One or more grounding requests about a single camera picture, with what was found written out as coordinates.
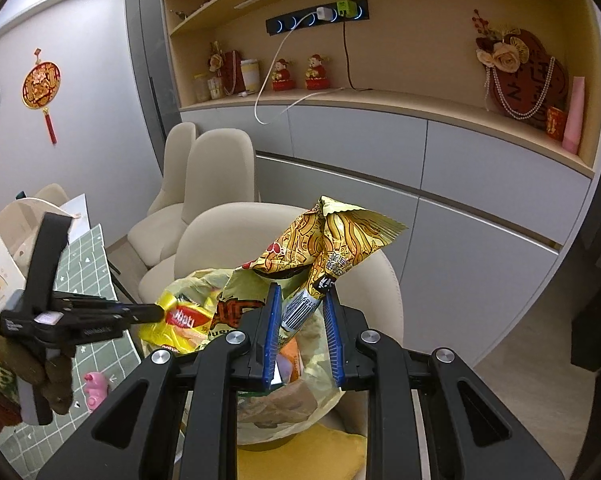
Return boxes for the gold noodle wrapper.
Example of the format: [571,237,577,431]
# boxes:
[238,196,405,346]

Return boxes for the yellow nabati snack packet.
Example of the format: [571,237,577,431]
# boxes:
[139,290,218,354]

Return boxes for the yellow trash bag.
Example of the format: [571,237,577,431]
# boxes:
[156,269,343,445]

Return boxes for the gloved left hand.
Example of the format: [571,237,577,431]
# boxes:
[0,335,76,415]

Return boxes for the green grid tablecloth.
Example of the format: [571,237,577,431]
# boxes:
[0,223,187,480]

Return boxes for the pink caterpillar toy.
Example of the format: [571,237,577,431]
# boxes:
[84,372,110,412]

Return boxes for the beige chair near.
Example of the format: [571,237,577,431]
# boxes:
[166,196,405,445]

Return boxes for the beige chair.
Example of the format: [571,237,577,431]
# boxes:
[127,122,197,269]
[127,128,258,302]
[166,196,405,445]

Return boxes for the white mesh food cover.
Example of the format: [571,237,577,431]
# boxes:
[0,196,82,331]

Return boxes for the beige chair far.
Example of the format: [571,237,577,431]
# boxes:
[127,122,197,269]

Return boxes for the yellow seat cushion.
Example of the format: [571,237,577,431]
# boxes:
[238,424,367,480]

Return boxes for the beige chair middle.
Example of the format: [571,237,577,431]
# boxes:
[127,128,258,302]

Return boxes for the red chinese knot ornament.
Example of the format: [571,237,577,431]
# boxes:
[22,48,62,145]

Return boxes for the red figurine right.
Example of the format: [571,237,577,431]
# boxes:
[305,54,331,90]

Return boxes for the red figurine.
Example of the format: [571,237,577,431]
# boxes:
[305,54,331,90]
[270,58,296,92]

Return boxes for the red figurine left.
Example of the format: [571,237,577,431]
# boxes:
[270,58,296,92]

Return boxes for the white cup on shelf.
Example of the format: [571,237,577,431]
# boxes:
[241,58,260,93]

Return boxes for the pink box on shelf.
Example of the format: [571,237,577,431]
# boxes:
[562,76,585,155]

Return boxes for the black power strip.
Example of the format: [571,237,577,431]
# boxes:
[265,0,370,36]

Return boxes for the dark red heart gift box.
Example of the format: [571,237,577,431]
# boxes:
[471,11,568,130]

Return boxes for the white charging cable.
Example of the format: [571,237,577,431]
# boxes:
[251,16,349,127]

